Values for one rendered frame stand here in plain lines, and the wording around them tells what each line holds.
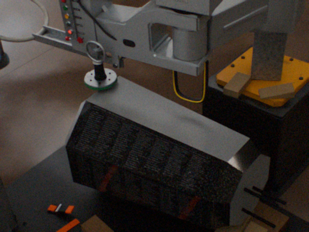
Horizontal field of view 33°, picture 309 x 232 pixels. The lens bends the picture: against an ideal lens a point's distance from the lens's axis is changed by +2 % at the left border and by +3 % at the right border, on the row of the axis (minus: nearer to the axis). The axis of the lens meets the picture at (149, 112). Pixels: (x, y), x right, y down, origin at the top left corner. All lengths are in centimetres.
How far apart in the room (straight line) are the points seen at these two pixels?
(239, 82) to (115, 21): 92
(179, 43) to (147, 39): 20
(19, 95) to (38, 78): 29
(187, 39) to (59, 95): 224
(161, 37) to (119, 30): 24
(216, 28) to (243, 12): 20
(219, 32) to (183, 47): 22
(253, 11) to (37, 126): 223
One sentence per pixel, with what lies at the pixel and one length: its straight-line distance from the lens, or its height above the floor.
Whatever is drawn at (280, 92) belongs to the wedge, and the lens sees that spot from 330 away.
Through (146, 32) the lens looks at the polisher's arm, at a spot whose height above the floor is 136.
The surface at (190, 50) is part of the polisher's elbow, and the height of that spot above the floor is 130.
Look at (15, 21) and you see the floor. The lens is 607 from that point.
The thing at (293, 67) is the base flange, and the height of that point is 78.
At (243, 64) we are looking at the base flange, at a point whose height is 78.
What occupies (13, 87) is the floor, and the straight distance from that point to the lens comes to 500.
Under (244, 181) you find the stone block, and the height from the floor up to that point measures 67.
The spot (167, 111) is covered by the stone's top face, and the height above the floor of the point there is 80.
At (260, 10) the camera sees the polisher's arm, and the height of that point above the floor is 135.
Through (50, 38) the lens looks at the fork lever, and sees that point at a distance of 341.
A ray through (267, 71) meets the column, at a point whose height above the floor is 85.
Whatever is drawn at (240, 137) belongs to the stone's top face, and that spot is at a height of 80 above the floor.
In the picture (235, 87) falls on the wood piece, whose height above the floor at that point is 83.
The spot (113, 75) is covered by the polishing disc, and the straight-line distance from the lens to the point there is 339.
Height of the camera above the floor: 279
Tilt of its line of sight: 39 degrees down
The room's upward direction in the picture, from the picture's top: 5 degrees counter-clockwise
